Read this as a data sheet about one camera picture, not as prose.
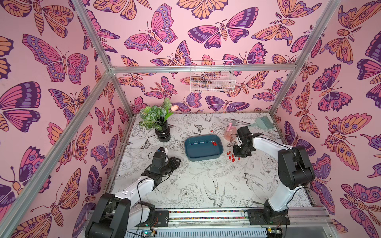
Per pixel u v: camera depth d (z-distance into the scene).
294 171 0.48
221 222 0.73
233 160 0.94
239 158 0.95
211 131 1.09
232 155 0.95
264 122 1.13
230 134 0.83
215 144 1.01
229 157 0.95
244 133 0.78
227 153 0.97
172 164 0.78
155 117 0.85
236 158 0.95
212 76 0.95
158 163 0.68
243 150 0.80
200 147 1.00
